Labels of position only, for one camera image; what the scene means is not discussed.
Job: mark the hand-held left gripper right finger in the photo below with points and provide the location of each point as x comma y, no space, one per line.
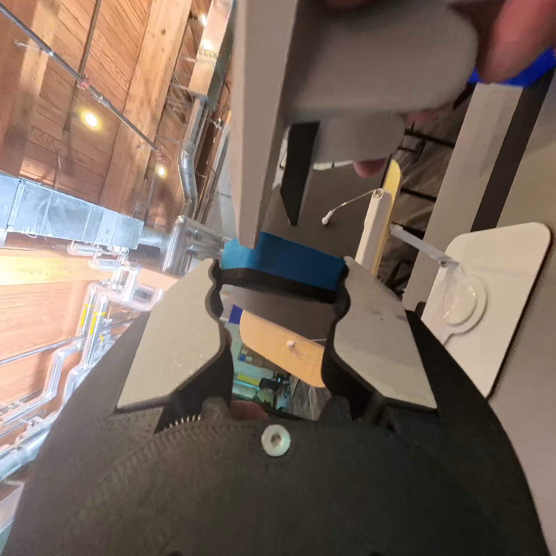
382,352

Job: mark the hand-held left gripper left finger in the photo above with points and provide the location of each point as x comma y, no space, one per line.
169,352

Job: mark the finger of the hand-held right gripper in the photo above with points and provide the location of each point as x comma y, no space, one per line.
261,104

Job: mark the blue whiteboard eraser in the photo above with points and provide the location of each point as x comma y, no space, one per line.
278,269

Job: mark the blue plastic bin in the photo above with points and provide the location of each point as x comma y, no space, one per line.
521,76

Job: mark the person's right hand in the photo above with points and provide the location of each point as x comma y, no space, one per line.
521,35

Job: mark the black backdrop board stand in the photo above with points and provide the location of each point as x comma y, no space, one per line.
347,187

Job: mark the silver ceiling duct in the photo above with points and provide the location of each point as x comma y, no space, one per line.
187,191

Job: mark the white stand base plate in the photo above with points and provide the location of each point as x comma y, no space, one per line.
486,295

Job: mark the wall spot lamp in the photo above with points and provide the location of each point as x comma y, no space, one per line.
161,171
90,120

